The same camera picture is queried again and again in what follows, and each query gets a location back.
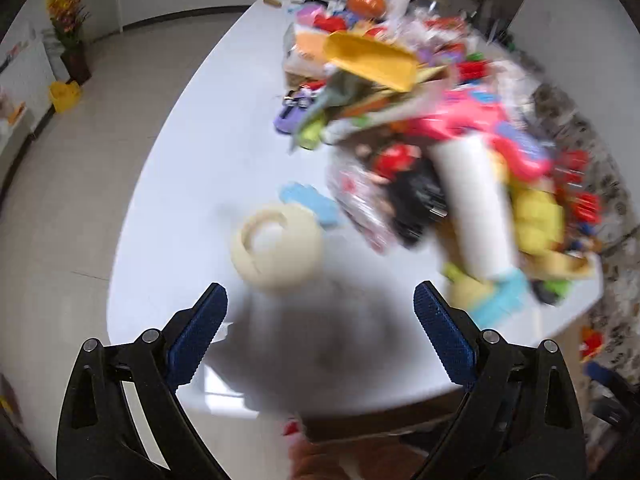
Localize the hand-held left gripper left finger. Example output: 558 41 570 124
56 282 231 480

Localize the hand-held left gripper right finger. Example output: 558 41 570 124
413 281 586 480

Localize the teal plastic item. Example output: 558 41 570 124
472 267 531 328

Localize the cream round tape roll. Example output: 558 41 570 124
231 204 326 293

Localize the white paper roll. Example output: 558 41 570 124
432 137 521 281

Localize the black plastic item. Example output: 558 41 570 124
387 160 448 248

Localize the brown cardboard box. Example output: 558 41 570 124
290 400 466 480

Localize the yellow plastic toy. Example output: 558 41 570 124
510 187 566 256

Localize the red yellow toy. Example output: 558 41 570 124
580 327 603 361

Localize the clear printed packet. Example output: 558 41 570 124
325 152 401 256

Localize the light blue foam piece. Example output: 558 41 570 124
278 182 346 231

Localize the red round toy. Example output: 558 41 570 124
372 142 423 178

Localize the cluster of red plastic toys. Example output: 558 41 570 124
555 150 603 226

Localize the pink plastic toy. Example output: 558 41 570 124
400 87 553 181

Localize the green plastic item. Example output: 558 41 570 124
295 110 331 151

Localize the floral patterned sofa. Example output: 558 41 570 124
525 55 640 361

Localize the purple toy car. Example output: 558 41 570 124
272 91 321 135

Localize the yellow plastic scoop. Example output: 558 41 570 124
322 31 421 93

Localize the orange foam sheet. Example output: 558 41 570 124
295 30 333 63

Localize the white low cabinet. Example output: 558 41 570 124
0 35 56 161

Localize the orange round toy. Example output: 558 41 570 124
347 0 388 18

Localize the potted yellow flower plant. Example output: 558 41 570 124
45 0 93 86

